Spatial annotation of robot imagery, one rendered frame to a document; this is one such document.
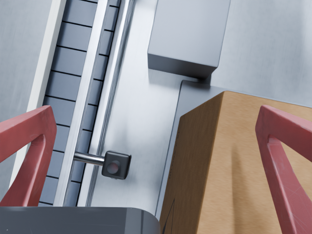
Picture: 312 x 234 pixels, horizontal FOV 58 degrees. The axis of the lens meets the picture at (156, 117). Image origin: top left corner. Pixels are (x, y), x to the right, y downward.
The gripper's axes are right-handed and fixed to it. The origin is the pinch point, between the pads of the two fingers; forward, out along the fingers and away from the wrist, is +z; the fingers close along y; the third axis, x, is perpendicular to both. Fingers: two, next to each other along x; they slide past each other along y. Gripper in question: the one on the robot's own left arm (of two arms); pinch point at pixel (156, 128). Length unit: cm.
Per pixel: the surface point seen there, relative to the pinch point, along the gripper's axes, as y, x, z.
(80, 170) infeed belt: 11.0, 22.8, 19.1
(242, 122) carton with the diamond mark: -5.5, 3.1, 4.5
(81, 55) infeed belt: 11.2, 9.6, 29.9
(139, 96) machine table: 2.7, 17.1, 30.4
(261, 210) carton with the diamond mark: -6.6, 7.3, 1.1
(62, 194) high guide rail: 10.9, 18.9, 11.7
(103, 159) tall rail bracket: 6.2, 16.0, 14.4
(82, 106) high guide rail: 8.8, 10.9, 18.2
